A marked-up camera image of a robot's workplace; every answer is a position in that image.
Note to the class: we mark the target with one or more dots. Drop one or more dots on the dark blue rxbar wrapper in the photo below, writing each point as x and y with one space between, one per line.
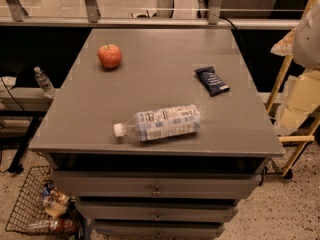
211 81

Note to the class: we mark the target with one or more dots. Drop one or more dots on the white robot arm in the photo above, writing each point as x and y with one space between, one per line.
306 45

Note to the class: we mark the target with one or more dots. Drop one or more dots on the red apple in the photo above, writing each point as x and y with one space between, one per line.
110 56

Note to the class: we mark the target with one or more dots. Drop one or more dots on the clear plastic water bottle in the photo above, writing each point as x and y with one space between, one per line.
160 123

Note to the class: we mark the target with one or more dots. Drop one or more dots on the grey drawer cabinet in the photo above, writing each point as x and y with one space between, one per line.
185 186

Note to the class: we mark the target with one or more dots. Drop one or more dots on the small upright water bottle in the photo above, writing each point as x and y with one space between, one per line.
44 83

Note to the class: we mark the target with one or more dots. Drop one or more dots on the snack bags in basket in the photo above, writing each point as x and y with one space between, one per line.
55 202

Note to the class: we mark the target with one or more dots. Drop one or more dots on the grey side bench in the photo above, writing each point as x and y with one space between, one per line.
22 110

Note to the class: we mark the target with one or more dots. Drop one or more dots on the bottle in wire basket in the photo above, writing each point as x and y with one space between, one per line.
52 225

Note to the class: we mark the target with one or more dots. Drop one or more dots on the black wire basket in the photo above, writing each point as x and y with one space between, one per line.
27 207

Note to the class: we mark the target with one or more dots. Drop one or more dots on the yellow wooden ladder frame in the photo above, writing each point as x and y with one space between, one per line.
300 98

